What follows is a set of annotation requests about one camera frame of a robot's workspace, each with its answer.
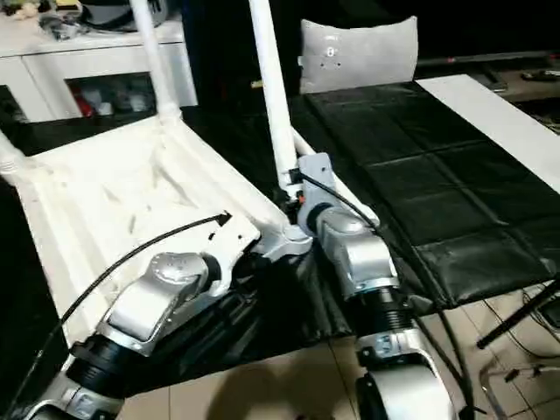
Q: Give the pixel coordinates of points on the white plastic table top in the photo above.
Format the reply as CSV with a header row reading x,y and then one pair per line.
x,y
87,184

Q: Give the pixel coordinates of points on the yellow small box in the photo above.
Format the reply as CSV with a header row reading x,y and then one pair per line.
x,y
66,3

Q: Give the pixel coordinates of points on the white plastic table leg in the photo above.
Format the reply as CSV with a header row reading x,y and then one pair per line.
x,y
273,87
151,52
354,201
6,153

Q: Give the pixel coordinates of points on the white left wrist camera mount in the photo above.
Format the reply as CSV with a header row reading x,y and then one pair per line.
x,y
232,236

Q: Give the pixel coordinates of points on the grey cushion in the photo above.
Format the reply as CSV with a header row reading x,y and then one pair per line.
x,y
372,57

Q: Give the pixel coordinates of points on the dark tangled small object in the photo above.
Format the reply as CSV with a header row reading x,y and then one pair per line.
x,y
59,26

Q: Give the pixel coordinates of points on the black work mat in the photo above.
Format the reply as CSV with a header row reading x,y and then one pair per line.
x,y
437,175

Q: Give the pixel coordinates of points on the white cabinet with glass doors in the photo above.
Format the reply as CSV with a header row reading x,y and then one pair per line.
x,y
109,57

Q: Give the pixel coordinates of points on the black tripod leg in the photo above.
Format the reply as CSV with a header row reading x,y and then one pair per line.
x,y
516,319

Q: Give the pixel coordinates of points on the pale small toy figure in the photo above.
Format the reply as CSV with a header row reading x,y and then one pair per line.
x,y
28,9

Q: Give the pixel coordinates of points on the black box with yellow label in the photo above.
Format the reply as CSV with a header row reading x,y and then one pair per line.
x,y
219,44

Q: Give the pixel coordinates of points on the grey rounded device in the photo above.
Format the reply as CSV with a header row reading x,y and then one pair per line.
x,y
114,15

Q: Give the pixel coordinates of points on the white flat board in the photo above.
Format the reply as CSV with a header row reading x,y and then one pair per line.
x,y
481,114

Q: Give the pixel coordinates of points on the chrome metal frame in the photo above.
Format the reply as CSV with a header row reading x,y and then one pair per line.
x,y
485,385

